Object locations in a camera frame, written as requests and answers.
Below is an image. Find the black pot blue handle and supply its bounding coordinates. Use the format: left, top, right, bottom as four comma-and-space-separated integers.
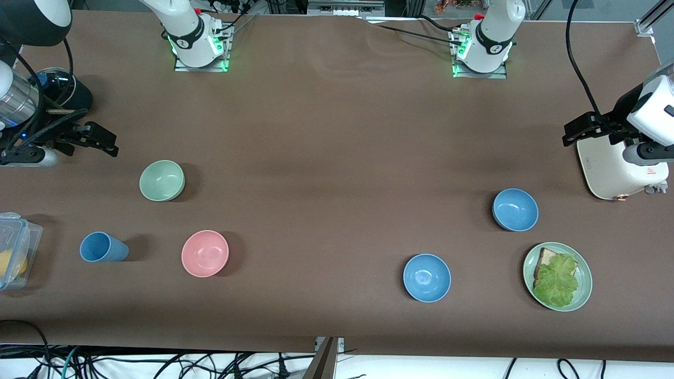
32, 67, 94, 126

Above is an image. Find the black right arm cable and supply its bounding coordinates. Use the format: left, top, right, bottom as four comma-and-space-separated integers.
0, 39, 87, 153

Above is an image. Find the glass lid blue knob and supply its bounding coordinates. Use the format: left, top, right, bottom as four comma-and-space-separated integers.
33, 67, 74, 108

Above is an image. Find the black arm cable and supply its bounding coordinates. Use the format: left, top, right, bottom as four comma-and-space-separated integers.
0, 39, 87, 153
565, 0, 603, 119

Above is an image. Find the aluminium frame profile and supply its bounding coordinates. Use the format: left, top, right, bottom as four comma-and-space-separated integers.
635, 0, 674, 36

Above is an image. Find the green lettuce leaf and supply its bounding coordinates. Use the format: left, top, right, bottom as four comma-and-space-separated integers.
533, 254, 580, 308

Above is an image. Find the dark camera stand pole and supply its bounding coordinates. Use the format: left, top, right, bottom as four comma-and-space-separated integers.
303, 337, 338, 379

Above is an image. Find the blue plastic cup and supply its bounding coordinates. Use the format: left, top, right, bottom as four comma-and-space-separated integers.
80, 232, 130, 263

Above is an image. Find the white power strip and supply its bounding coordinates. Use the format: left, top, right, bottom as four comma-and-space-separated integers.
203, 0, 248, 14

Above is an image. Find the pale green plate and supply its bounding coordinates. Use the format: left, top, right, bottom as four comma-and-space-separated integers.
523, 242, 593, 312

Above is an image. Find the pink bowl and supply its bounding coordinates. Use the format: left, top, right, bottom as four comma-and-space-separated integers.
181, 230, 230, 278

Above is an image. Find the clear plastic food container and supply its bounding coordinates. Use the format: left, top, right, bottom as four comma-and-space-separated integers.
0, 212, 44, 291

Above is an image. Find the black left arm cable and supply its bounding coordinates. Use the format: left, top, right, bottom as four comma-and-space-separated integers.
565, 0, 603, 119

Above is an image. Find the teal cable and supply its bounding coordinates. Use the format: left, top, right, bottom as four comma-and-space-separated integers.
61, 346, 81, 379

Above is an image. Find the blue bowl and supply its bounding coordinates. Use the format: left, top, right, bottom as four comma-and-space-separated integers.
403, 253, 452, 303
492, 188, 540, 232

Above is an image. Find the grey metal device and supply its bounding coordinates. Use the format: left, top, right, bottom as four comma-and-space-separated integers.
307, 0, 385, 16

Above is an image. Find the yellow fruit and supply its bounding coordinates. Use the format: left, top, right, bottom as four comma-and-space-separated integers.
0, 250, 28, 280

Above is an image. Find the cream white toaster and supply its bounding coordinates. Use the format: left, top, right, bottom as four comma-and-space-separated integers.
577, 134, 670, 201

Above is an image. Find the brown table cover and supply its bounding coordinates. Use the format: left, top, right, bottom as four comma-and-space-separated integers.
0, 9, 674, 364

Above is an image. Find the light bread slice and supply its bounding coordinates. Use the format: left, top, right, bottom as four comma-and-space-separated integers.
533, 247, 579, 287

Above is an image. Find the pale green bowl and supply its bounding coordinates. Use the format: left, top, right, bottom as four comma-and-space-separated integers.
139, 160, 186, 202

